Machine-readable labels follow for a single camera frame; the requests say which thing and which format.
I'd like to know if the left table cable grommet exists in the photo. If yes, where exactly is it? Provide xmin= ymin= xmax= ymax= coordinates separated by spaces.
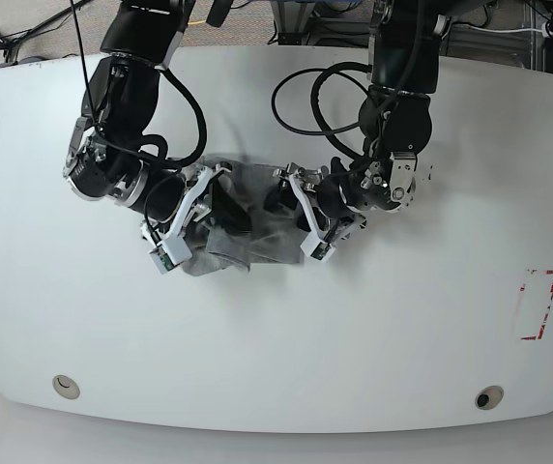
xmin=52 ymin=375 xmax=80 ymax=400

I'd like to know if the grey printed T-shirt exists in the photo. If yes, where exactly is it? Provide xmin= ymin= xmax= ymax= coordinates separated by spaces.
xmin=182 ymin=157 xmax=306 ymax=276

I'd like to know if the right table cable grommet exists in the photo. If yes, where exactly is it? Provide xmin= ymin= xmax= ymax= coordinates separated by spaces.
xmin=475 ymin=386 xmax=504 ymax=411

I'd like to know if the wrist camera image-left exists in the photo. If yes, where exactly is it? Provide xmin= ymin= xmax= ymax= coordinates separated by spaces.
xmin=149 ymin=236 xmax=192 ymax=275

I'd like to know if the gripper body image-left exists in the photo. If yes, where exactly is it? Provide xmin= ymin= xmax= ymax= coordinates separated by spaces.
xmin=138 ymin=162 xmax=232 ymax=251

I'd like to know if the black robot arm image-left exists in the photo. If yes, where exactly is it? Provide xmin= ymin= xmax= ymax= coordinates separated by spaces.
xmin=63 ymin=1 xmax=251 ymax=276

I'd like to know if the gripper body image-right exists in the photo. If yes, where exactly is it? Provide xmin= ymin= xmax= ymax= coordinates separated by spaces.
xmin=273 ymin=163 xmax=366 ymax=250

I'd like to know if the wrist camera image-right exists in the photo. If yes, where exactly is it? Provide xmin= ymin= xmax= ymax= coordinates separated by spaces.
xmin=300 ymin=232 xmax=335 ymax=262

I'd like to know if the table cable grommet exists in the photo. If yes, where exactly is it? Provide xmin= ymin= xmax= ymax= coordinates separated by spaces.
xmin=475 ymin=386 xmax=504 ymax=411
xmin=52 ymin=375 xmax=80 ymax=400

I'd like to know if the black cylinder object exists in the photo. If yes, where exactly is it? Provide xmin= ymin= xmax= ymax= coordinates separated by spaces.
xmin=206 ymin=0 xmax=233 ymax=28

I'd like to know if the red tape rectangle marking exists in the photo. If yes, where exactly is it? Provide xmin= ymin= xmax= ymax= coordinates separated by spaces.
xmin=514 ymin=269 xmax=553 ymax=341

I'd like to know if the aluminium frame base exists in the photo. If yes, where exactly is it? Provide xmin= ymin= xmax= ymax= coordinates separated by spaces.
xmin=268 ymin=1 xmax=318 ymax=45

